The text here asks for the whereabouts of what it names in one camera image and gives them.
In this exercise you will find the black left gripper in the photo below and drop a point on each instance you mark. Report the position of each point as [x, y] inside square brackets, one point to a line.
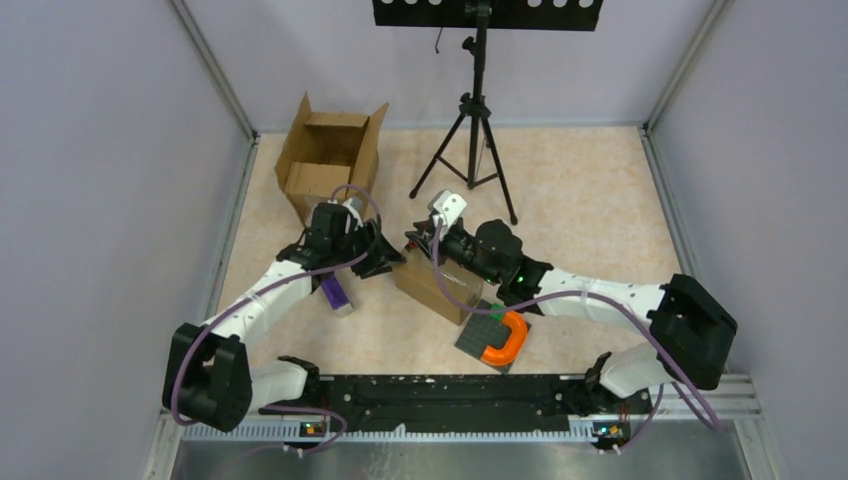
[382, 253]

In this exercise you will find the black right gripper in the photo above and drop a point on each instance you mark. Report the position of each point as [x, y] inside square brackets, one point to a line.
[424, 234]

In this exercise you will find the small cardboard box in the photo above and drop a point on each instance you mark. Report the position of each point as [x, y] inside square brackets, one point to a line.
[417, 278]

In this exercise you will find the purple rectangular box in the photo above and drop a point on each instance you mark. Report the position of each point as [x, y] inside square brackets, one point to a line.
[336, 296]

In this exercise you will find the large cardboard express box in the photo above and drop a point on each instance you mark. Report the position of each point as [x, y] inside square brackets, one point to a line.
[324, 150]

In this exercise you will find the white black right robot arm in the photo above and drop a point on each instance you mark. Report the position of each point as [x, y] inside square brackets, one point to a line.
[688, 333]

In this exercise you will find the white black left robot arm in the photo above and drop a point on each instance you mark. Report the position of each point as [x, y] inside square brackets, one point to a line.
[209, 379]

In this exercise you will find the green block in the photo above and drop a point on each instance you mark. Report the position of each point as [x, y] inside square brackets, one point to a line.
[495, 312]

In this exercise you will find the grey knife holder plate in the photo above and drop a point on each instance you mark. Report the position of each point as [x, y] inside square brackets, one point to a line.
[480, 332]

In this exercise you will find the black tripod stand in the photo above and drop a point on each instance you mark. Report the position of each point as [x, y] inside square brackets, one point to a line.
[472, 105]

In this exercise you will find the black perforated tripod tray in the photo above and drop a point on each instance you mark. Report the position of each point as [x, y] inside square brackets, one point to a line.
[513, 15]

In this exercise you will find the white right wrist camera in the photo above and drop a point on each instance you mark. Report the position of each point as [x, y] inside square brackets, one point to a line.
[446, 208]

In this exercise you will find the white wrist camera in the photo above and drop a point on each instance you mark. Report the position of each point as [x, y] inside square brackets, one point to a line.
[446, 208]
[353, 206]

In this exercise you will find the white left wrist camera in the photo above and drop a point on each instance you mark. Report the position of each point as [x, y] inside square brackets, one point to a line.
[353, 206]

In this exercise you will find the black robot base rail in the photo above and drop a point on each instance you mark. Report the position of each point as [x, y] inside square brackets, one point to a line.
[521, 403]

